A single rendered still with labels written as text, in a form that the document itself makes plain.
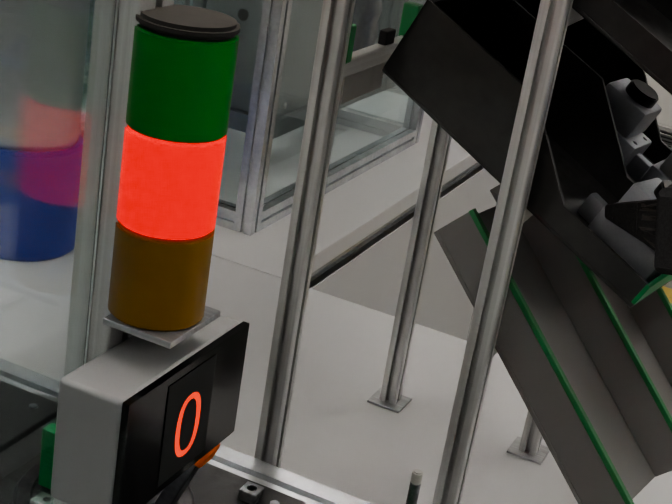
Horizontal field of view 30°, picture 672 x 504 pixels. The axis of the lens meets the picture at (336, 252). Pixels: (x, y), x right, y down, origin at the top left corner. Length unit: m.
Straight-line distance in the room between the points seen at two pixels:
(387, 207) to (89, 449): 1.48
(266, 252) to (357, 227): 0.21
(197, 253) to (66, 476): 0.13
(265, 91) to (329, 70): 0.80
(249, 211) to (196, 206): 1.24
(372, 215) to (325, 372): 0.57
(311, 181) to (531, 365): 0.23
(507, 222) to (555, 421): 0.17
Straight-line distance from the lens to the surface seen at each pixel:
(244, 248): 1.82
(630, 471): 1.14
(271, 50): 1.78
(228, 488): 1.06
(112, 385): 0.63
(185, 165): 0.60
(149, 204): 0.61
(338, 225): 1.96
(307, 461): 1.32
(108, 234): 0.64
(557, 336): 1.13
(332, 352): 1.55
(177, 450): 0.68
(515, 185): 0.97
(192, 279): 0.63
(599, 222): 1.01
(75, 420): 0.64
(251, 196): 1.85
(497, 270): 1.00
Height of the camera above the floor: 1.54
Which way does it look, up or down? 22 degrees down
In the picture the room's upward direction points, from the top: 10 degrees clockwise
